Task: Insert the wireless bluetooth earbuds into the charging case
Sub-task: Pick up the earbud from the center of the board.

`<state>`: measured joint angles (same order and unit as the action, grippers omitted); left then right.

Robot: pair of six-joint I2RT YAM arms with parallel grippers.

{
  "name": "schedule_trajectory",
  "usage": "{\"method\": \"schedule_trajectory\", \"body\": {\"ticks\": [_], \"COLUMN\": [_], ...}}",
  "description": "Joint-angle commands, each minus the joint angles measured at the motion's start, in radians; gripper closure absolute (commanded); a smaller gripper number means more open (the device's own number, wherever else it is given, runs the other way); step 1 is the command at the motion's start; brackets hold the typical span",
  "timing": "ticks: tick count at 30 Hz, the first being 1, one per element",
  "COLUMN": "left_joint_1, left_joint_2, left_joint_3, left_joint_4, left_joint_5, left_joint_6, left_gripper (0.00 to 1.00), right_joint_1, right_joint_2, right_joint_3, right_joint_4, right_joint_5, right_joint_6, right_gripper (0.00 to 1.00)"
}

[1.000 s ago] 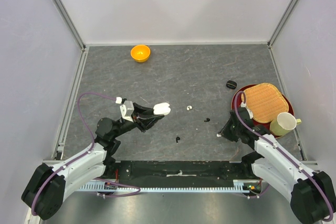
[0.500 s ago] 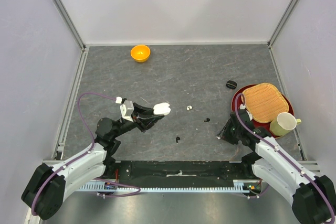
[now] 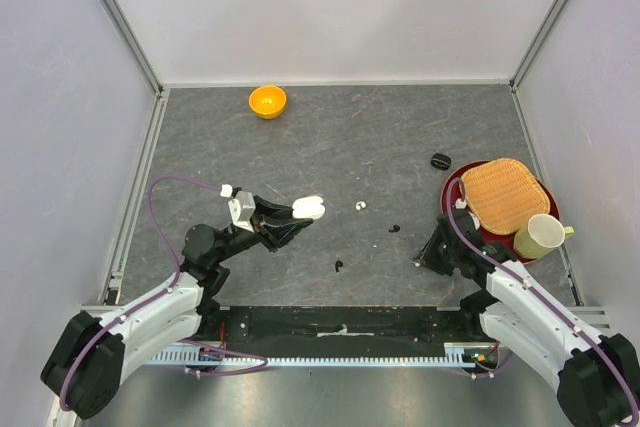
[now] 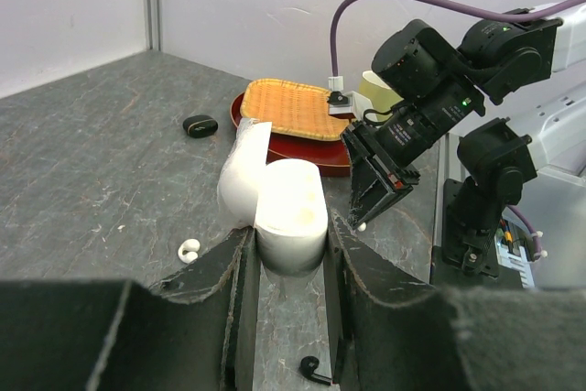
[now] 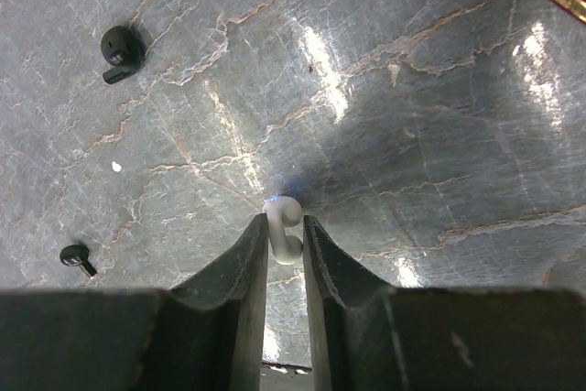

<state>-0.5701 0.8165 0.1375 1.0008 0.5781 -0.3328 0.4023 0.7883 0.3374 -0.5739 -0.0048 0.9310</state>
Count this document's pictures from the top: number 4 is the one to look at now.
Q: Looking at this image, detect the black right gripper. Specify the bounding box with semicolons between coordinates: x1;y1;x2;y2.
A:
342;102;458;229

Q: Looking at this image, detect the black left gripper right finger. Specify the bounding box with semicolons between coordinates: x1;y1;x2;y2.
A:
323;212;585;390

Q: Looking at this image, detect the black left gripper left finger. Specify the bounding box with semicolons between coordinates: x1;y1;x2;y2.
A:
1;228;260;390

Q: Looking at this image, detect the white earbud charging case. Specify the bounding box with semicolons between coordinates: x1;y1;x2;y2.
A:
217;118;329;277

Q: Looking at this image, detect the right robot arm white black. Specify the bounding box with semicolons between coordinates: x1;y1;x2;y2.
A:
328;0;585;279

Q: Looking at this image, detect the black earbud charging case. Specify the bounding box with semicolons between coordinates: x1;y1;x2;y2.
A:
182;114;219;138

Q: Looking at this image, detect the red lacquer round tray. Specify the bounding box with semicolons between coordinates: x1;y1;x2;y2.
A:
229;91;353;179

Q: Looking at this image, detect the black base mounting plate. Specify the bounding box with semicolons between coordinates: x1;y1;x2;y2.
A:
429;177;523;289

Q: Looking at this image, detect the black earbud centre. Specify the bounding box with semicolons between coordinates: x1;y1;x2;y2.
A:
298;355;332;386

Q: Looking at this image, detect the pale yellow cup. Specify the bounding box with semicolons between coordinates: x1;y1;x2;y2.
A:
358;71;402;122

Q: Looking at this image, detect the woven bamboo tray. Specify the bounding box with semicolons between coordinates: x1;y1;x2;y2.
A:
240;78;349;141

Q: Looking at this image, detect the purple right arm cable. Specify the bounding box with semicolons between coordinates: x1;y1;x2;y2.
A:
327;0;586;92

